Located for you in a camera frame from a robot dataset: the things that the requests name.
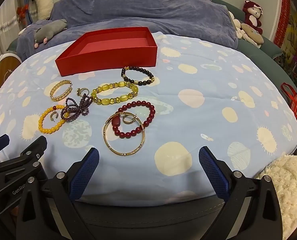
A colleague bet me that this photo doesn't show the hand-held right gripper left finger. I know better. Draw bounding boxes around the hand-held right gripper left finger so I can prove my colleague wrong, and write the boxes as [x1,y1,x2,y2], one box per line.
[16,147,100,240]

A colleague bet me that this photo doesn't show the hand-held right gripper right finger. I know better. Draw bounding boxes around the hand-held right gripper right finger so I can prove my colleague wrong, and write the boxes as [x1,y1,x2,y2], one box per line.
[198,146,284,240]

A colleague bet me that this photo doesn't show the orange bead bracelet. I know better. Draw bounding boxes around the orange bead bracelet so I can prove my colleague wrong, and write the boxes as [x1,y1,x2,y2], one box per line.
[39,106,69,133]

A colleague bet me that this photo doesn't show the thin gold bangle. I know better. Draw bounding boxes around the thin gold bangle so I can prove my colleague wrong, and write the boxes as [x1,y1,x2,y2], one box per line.
[103,112,146,156]

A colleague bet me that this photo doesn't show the gold woven bangle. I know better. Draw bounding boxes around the gold woven bangle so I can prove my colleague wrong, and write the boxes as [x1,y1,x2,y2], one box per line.
[50,79,73,102]

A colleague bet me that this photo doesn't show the purple bead bracelet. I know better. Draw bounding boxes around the purple bead bracelet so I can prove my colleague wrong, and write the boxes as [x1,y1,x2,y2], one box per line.
[61,96,93,122]

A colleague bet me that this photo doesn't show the dark red bead bracelet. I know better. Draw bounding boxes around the dark red bead bracelet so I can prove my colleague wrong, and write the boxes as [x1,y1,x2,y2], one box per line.
[112,100,155,139]

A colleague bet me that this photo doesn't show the yellow-green bead bracelet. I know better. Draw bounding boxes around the yellow-green bead bracelet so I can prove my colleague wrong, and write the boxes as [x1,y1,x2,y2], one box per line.
[91,81,139,105]

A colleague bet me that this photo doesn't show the red cardboard box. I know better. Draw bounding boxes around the red cardboard box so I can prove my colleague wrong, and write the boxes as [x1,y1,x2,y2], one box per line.
[55,27,158,77]

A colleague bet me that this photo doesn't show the black bead bracelet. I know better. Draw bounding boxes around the black bead bracelet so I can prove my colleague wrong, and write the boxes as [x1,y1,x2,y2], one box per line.
[121,66,154,85]

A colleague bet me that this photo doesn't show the light blue patterned bedsheet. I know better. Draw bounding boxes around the light blue patterned bedsheet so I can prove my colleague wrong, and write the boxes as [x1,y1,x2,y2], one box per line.
[0,31,297,207]

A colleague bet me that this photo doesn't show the round wooden stool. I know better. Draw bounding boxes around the round wooden stool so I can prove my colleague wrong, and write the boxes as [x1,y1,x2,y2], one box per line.
[0,52,23,98]

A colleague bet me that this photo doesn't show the white fluffy blanket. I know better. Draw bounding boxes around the white fluffy blanket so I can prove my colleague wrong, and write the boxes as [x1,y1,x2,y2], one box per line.
[257,154,297,240]

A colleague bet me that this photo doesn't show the white lace curtain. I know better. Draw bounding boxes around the white lace curtain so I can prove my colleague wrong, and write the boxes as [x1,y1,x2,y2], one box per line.
[0,14,20,43]

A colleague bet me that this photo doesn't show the grey plush mouse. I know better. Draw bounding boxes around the grey plush mouse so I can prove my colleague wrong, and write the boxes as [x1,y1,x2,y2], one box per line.
[34,19,68,48]

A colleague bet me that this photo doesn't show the red curtain bow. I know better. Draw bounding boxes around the red curtain bow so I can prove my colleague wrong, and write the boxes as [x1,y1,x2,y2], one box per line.
[16,4,29,18]

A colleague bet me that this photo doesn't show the white plush toy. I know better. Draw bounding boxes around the white plush toy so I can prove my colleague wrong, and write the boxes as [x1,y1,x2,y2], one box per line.
[30,0,54,21]

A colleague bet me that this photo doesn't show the beige cookie plush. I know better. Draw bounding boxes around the beige cookie plush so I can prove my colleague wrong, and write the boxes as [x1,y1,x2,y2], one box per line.
[240,23,264,44]

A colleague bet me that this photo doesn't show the white flower plush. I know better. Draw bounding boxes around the white flower plush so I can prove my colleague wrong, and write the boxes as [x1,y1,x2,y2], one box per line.
[229,11,244,40]

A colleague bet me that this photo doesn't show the red monkey plush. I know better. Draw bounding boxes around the red monkey plush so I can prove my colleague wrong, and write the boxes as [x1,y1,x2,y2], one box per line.
[242,0,264,34]

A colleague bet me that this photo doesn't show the purple-blue blanket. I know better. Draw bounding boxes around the purple-blue blanket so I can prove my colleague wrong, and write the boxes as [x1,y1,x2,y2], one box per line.
[16,0,239,60]

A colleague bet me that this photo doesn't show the red wall banner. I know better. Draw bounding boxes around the red wall banner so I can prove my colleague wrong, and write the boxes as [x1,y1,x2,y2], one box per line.
[274,0,292,48]

